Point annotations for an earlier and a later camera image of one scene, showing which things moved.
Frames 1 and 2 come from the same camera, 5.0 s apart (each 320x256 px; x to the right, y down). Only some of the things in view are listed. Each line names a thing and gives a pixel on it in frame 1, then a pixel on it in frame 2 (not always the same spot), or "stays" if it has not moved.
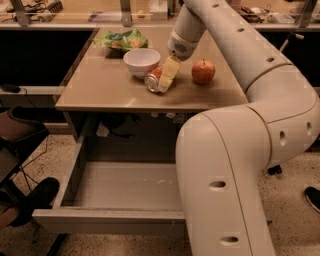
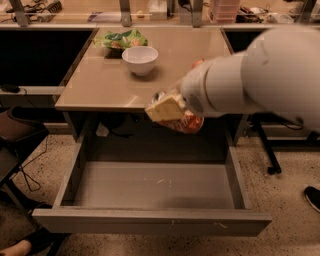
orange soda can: [152, 80] → [190, 122]
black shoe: [41, 197] → [45, 242]
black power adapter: [10, 87] stays
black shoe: [313, 196] stays
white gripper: [180, 48] → [192, 89]
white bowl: [141, 61] stays
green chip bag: [122, 40] stays
